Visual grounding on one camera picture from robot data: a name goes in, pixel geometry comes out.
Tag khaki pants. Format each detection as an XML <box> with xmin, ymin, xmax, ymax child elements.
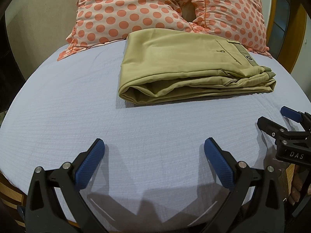
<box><xmin>118</xmin><ymin>28</ymin><xmax>276</xmax><ymax>105</ymax></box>

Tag person's right hand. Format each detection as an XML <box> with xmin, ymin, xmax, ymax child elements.
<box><xmin>288</xmin><ymin>164</ymin><xmax>306</xmax><ymax>206</ymax></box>

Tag white bed sheet mattress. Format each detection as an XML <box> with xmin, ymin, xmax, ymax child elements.
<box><xmin>1</xmin><ymin>41</ymin><xmax>310</xmax><ymax>232</ymax></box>

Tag polka dot pillow far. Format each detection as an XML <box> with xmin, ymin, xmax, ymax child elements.
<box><xmin>189</xmin><ymin>0</ymin><xmax>272</xmax><ymax>58</ymax></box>

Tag polka dot pillow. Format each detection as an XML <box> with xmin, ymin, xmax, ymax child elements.
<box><xmin>189</xmin><ymin>0</ymin><xmax>272</xmax><ymax>58</ymax></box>
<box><xmin>57</xmin><ymin>0</ymin><xmax>207</xmax><ymax>62</ymax></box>

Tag polka dot pillow near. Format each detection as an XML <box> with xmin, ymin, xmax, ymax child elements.
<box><xmin>57</xmin><ymin>0</ymin><xmax>207</xmax><ymax>62</ymax></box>

